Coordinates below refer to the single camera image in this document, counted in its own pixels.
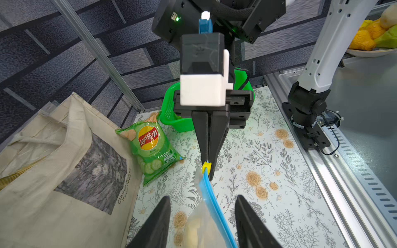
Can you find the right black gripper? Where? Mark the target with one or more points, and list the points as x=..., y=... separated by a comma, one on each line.
x=232, y=115

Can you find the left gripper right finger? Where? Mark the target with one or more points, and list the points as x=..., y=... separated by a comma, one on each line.
x=251, y=231

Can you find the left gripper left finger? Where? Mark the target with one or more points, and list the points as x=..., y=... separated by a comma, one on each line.
x=154, y=231

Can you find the clear bag of buns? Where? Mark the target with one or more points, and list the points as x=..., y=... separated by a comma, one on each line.
x=206, y=226

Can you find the yellow pear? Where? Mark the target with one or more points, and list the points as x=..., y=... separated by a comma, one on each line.
x=365, y=37

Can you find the green fruit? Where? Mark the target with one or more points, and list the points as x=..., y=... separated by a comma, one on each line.
x=388, y=39

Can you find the beige round fruit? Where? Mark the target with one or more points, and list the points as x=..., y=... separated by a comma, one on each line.
x=389, y=17

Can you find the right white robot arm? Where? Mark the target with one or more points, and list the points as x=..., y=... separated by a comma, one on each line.
x=245, y=20

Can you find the green chips bag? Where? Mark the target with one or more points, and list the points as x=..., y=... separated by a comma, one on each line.
x=151, y=147

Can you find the beige canvas tote bag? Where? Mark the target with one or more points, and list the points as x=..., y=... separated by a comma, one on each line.
x=83, y=193

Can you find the green plastic basket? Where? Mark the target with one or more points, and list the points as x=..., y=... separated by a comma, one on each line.
x=171, y=102

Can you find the yellow snack packet in tote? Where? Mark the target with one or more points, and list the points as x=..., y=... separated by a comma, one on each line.
x=5, y=181

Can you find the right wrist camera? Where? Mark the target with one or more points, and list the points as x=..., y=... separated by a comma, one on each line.
x=204, y=67

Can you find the right aluminium frame post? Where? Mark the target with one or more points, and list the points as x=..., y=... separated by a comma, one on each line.
x=86, y=36

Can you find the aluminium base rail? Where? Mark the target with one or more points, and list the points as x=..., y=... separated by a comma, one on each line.
x=357, y=174

